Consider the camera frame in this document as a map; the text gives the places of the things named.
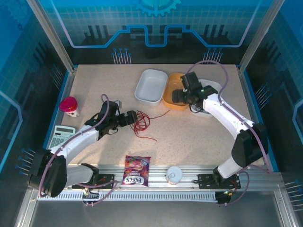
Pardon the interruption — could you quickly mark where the white calculator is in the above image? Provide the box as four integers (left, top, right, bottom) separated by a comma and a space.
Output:
48, 125, 76, 150

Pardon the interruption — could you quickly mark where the aluminium side rail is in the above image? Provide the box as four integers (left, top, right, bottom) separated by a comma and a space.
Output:
35, 67, 78, 172
236, 66, 273, 172

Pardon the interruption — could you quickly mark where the purple candy bag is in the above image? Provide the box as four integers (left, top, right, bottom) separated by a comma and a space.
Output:
121, 155, 152, 187

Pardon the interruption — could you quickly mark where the aluminium frame post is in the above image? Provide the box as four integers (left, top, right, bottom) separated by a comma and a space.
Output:
26, 0, 78, 73
236, 0, 285, 73

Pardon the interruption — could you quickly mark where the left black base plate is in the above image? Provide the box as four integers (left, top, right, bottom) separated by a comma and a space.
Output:
72, 174, 116, 190

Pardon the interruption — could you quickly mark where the thin red cable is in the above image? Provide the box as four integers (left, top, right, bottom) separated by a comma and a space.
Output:
129, 109, 171, 142

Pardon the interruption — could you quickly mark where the orange plastic tray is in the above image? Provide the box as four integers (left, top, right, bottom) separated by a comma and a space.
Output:
162, 72, 196, 111

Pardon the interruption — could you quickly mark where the aluminium mounting rail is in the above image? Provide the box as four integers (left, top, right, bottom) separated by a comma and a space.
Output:
28, 165, 285, 192

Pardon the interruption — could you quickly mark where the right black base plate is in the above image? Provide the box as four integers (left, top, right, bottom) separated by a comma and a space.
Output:
197, 174, 241, 190

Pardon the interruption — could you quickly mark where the white tin can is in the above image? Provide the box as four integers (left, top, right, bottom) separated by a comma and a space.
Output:
165, 166, 183, 186

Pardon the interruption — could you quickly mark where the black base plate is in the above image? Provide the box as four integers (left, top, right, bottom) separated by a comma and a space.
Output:
197, 174, 241, 190
72, 174, 116, 190

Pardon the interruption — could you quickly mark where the white plastic tray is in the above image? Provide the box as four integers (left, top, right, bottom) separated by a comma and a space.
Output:
189, 79, 224, 119
134, 69, 169, 107

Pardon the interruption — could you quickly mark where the white slotted cable duct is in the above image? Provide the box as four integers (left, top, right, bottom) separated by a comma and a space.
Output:
37, 191, 217, 201

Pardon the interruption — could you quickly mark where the pink lidded white cup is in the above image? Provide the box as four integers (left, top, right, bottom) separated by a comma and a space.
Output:
59, 96, 80, 118

